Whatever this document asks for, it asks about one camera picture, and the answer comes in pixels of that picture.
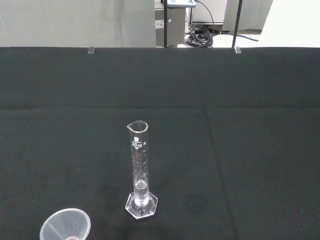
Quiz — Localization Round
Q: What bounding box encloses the blue white device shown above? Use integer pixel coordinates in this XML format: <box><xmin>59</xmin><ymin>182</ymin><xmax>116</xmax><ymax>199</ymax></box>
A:
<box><xmin>165</xmin><ymin>0</ymin><xmax>199</xmax><ymax>8</ymax></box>

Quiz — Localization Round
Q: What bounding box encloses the black tripod pole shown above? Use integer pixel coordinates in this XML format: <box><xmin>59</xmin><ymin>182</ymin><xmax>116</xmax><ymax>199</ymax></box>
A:
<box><xmin>163</xmin><ymin>0</ymin><xmax>169</xmax><ymax>48</ymax></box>
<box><xmin>230</xmin><ymin>0</ymin><xmax>244</xmax><ymax>48</ymax></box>

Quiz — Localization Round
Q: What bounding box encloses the black cable bundle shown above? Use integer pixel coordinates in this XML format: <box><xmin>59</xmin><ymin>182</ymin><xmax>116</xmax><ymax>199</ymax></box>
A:
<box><xmin>184</xmin><ymin>23</ymin><xmax>216</xmax><ymax>48</ymax></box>

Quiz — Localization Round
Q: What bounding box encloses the grey metal cabinet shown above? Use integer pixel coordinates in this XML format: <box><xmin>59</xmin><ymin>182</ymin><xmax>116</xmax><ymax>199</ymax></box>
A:
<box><xmin>154</xmin><ymin>0</ymin><xmax>187</xmax><ymax>48</ymax></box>

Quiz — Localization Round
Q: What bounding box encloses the black bench cloth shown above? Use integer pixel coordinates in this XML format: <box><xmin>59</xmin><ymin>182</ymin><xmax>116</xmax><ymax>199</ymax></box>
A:
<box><xmin>0</xmin><ymin>46</ymin><xmax>320</xmax><ymax>240</ymax></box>

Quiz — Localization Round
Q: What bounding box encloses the clear plastic funnel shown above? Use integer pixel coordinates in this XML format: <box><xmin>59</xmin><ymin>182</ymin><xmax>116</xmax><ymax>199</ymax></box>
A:
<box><xmin>39</xmin><ymin>207</ymin><xmax>92</xmax><ymax>240</ymax></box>

